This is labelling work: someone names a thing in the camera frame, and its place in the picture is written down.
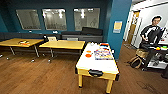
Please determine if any dark grey sofa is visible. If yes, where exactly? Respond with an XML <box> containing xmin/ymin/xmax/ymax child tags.
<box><xmin>60</xmin><ymin>26</ymin><xmax>104</xmax><ymax>44</ymax></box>

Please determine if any tan bag with straps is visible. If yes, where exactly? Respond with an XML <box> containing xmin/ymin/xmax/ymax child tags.
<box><xmin>128</xmin><ymin>49</ymin><xmax>149</xmax><ymax>70</ymax></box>

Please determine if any person in dark shirt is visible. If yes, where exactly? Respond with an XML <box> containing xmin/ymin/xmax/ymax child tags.
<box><xmin>139</xmin><ymin>14</ymin><xmax>168</xmax><ymax>49</ymax></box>

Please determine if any black wheeled cart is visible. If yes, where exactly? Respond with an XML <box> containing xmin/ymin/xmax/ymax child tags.
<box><xmin>141</xmin><ymin>39</ymin><xmax>168</xmax><ymax>79</ymax></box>

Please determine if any colourful board game box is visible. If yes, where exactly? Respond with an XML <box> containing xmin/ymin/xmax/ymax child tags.
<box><xmin>94</xmin><ymin>50</ymin><xmax>115</xmax><ymax>61</ymax></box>

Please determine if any dark framed window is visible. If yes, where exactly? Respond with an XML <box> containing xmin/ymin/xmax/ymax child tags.
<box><xmin>15</xmin><ymin>8</ymin><xmax>42</xmax><ymax>31</ymax></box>
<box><xmin>73</xmin><ymin>7</ymin><xmax>101</xmax><ymax>32</ymax></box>
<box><xmin>41</xmin><ymin>8</ymin><xmax>68</xmax><ymax>32</ymax></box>

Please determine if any orange plastic bowl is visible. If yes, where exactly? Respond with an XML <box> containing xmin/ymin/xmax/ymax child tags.
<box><xmin>85</xmin><ymin>53</ymin><xmax>93</xmax><ymax>59</ymax></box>

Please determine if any small orange red item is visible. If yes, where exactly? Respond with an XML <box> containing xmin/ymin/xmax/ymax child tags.
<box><xmin>19</xmin><ymin>40</ymin><xmax>30</xmax><ymax>45</ymax></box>

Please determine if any brown wooden door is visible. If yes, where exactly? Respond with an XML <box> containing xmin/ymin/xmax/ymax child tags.
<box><xmin>127</xmin><ymin>10</ymin><xmax>141</xmax><ymax>44</ymax></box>

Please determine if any yellow wooden gaming table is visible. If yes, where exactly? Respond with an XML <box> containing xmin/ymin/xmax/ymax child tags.
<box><xmin>75</xmin><ymin>42</ymin><xmax>120</xmax><ymax>94</ymax></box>

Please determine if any brown cardboard box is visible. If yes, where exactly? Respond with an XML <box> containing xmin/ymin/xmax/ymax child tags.
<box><xmin>47</xmin><ymin>36</ymin><xmax>58</xmax><ymax>42</ymax></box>

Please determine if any yellow wall sign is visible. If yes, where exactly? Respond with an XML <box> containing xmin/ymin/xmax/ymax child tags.
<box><xmin>112</xmin><ymin>20</ymin><xmax>123</xmax><ymax>34</ymax></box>

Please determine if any white plastic item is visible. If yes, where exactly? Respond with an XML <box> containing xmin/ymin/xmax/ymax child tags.
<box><xmin>86</xmin><ymin>41</ymin><xmax>94</xmax><ymax>47</ymax></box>

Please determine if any black table end panel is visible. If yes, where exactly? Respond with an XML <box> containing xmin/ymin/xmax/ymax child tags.
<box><xmin>88</xmin><ymin>69</ymin><xmax>104</xmax><ymax>78</ymax></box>

